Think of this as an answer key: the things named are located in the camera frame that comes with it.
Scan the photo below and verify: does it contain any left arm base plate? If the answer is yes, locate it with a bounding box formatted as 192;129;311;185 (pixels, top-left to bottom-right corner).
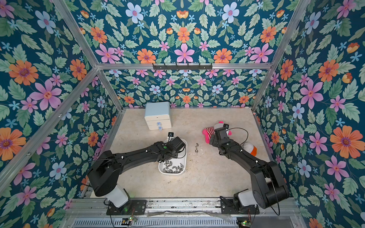
106;199;147;216

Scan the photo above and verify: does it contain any pile of wing nuts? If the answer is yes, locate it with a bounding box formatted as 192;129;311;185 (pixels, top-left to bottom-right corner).
162;160;185;174

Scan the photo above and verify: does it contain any pink white striped plush toy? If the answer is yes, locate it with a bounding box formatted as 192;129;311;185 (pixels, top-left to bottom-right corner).
202;121;232;144

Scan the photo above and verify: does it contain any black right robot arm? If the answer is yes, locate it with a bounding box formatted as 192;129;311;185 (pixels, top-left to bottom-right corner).
209;127;290;209

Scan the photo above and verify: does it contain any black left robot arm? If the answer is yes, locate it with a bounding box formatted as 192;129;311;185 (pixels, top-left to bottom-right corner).
87;137;186;208

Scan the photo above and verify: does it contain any white storage tray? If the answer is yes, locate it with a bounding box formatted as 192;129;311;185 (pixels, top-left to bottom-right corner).
158;139;188;175

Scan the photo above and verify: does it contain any black hook rail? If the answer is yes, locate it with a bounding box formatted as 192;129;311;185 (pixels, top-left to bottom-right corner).
152;63;213;71

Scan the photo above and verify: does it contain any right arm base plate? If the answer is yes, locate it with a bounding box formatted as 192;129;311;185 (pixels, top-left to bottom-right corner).
220;189;259;215

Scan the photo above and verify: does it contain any pale blue drawer box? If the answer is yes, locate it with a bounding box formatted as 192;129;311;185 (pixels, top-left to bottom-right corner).
144;102;172;131

